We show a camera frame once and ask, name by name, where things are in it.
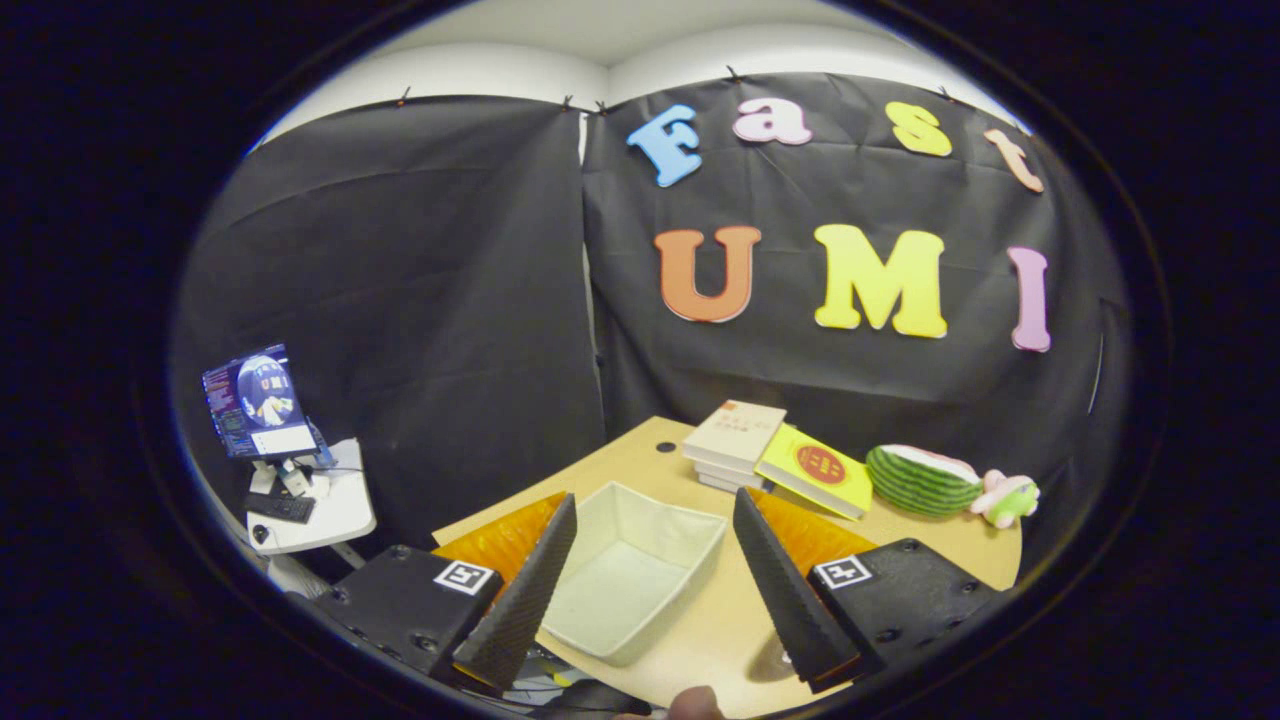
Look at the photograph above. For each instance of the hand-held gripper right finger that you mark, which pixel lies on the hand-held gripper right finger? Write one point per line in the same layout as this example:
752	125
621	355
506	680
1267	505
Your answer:
785	595

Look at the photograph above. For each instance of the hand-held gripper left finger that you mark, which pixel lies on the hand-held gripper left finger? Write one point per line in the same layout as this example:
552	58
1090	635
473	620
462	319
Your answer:
525	600

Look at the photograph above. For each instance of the white fabric storage box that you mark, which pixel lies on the white fabric storage box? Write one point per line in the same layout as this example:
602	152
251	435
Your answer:
630	590

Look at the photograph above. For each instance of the grey book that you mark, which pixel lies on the grey book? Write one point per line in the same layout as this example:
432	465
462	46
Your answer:
725	484
722	472

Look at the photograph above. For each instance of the yellow book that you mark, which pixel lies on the yellow book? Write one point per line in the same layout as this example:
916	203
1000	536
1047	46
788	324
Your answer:
815	470

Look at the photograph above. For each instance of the beige book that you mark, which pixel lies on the beige book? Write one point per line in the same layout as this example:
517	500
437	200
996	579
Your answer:
735	432

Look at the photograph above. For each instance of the watermelon slice plush toy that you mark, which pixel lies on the watermelon slice plush toy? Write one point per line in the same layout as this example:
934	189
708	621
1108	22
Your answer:
920	485

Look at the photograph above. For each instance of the white side table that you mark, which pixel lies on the white side table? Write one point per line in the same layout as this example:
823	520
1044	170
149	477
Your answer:
340	510

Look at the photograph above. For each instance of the pink and green plush toy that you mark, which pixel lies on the pink and green plush toy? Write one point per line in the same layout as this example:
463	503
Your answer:
1008	498

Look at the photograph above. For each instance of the black keyboard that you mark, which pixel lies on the black keyboard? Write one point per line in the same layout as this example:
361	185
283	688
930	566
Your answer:
280	507

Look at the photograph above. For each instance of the computer monitor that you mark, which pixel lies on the computer monitor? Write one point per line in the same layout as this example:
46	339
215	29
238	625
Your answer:
258	400

